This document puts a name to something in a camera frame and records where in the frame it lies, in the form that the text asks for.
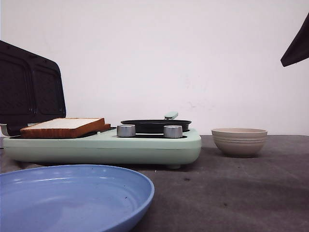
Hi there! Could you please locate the right silver knob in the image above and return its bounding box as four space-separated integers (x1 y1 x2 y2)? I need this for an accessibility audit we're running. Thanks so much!
163 125 183 139

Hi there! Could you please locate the left silver knob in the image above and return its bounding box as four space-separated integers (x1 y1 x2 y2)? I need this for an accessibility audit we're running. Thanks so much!
116 124 136 137

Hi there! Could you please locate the bread slice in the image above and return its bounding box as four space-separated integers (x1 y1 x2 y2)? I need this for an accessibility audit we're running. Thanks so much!
102 124 111 131
20 118 107 139

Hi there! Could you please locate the breakfast maker lid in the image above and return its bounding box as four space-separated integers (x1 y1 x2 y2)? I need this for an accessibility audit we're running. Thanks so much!
0 41 66 136

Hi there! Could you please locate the silver knob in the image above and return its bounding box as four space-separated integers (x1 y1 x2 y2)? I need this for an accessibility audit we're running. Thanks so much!
163 125 183 139
116 124 136 137

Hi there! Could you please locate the black frying pan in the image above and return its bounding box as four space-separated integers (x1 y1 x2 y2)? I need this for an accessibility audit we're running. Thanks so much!
121 111 192 134

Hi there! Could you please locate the mint green breakfast maker base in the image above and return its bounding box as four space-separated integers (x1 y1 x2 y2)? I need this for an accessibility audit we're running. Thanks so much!
3 128 202 169

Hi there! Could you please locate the beige ribbed bowl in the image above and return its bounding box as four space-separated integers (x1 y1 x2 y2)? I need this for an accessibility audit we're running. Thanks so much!
211 128 267 157

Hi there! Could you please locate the blue plate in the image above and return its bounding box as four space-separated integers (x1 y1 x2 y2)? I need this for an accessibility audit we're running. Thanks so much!
0 165 155 232

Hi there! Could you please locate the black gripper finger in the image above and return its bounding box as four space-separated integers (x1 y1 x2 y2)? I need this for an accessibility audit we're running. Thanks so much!
281 15 309 67

